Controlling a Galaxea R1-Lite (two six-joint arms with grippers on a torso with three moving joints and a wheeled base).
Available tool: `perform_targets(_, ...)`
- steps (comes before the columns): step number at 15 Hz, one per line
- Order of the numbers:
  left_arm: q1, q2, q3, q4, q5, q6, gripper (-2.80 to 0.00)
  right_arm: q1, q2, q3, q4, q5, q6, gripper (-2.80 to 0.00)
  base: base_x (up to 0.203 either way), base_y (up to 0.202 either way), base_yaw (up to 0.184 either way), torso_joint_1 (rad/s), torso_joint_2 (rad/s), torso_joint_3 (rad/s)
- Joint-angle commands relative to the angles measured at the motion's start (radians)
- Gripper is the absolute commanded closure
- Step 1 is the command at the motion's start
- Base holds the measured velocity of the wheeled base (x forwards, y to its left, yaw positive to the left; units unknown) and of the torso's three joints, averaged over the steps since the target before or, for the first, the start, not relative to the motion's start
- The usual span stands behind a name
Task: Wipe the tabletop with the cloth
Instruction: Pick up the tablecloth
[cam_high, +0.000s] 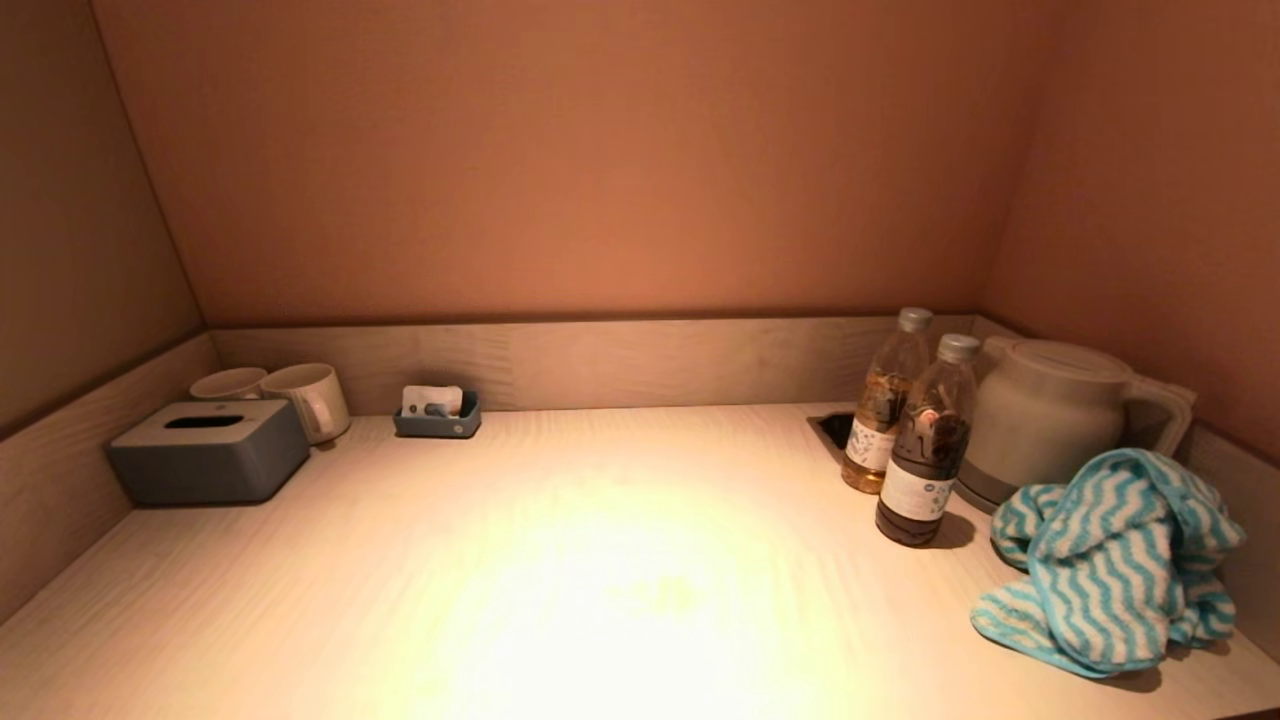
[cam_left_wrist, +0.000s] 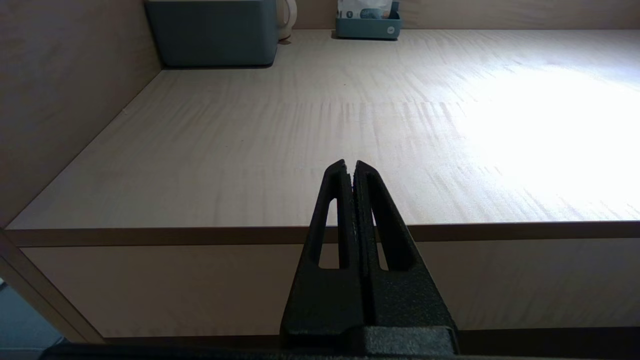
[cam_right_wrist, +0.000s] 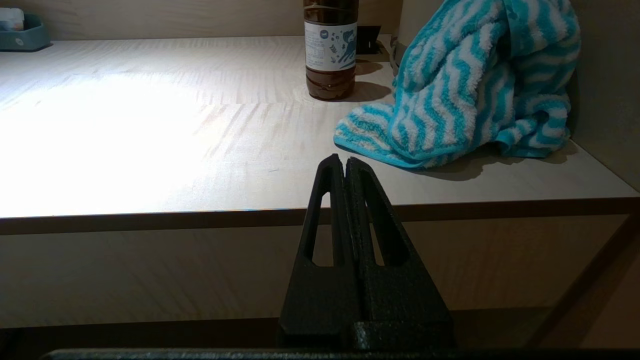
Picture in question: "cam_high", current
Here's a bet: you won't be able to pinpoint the blue white striped towel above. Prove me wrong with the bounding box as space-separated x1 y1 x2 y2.
970 448 1248 680

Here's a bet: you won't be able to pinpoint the black recessed table socket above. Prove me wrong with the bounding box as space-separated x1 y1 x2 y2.
807 411 857 466

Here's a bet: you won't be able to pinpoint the white sachets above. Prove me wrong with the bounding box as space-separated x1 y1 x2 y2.
401 385 464 419

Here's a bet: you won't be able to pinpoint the small grey sachet tray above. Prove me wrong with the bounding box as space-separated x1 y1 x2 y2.
393 390 482 440

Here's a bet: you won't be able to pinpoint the rear clear water bottle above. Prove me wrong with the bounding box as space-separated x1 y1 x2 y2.
841 306 935 495

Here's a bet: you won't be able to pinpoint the clear water bottle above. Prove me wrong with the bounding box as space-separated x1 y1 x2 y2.
875 333 982 548
841 306 935 495

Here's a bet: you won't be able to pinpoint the front clear water bottle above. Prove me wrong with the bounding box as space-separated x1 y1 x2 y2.
875 333 982 548

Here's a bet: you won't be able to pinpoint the white ceramic mug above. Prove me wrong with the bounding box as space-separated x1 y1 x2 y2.
260 362 352 446
189 367 269 403

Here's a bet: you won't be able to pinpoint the grey kettle base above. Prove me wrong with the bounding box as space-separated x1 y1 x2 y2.
955 470 1041 517

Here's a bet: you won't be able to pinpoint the white electric kettle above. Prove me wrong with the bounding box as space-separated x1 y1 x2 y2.
962 336 1197 501

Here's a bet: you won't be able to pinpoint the grey tissue box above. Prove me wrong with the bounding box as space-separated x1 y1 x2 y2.
108 399 311 506

